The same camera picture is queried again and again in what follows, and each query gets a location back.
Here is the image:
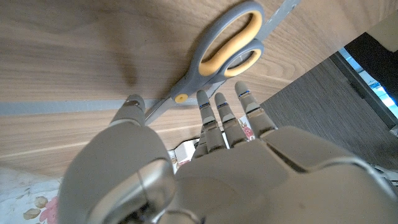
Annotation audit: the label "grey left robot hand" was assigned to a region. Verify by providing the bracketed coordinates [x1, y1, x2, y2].
[57, 80, 398, 224]

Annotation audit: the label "grey yellow handled scissors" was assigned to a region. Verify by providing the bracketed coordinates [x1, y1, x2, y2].
[144, 0, 266, 127]

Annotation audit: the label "white power strip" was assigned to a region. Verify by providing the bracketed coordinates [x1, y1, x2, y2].
[174, 139, 200, 162]

